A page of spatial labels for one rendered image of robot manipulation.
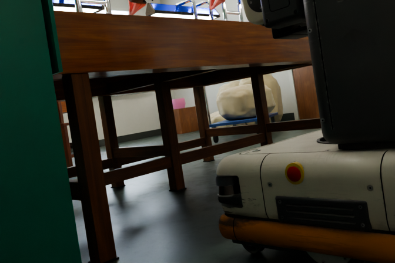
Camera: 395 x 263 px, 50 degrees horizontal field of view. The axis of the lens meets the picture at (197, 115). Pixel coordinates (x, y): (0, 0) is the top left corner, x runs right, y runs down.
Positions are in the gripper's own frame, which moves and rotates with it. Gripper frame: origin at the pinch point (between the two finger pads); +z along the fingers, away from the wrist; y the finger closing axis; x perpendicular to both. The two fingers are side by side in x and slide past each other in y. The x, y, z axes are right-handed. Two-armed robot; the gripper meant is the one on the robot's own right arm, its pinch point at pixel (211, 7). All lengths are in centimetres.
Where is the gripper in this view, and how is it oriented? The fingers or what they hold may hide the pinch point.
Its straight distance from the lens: 196.8
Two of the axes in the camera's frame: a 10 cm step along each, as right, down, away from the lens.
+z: -4.4, 7.1, 5.5
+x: 5.6, 6.9, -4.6
